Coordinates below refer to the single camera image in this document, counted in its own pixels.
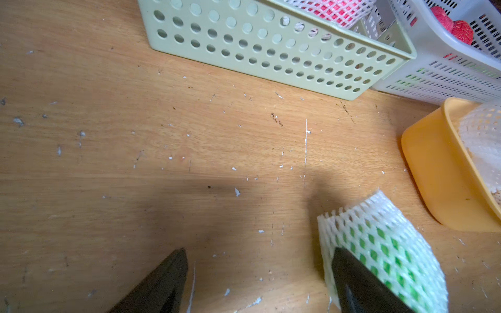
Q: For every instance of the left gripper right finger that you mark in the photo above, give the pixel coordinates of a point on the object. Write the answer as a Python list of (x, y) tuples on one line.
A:
[(359, 290)]

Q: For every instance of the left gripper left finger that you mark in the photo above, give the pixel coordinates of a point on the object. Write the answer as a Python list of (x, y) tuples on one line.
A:
[(162, 290)]

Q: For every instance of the green apple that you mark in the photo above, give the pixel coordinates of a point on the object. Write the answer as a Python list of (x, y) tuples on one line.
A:
[(378, 235)]

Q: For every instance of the red apple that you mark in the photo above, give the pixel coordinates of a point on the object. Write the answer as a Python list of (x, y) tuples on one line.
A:
[(462, 31)]

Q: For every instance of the yellow plastic tray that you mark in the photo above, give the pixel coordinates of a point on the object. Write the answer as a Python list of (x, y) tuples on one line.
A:
[(446, 177)]

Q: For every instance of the white plastic basket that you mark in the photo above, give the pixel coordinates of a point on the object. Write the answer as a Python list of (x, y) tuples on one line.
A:
[(444, 66)]

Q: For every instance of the green plastic basket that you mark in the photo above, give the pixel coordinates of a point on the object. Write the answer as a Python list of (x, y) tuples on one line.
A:
[(277, 41)]

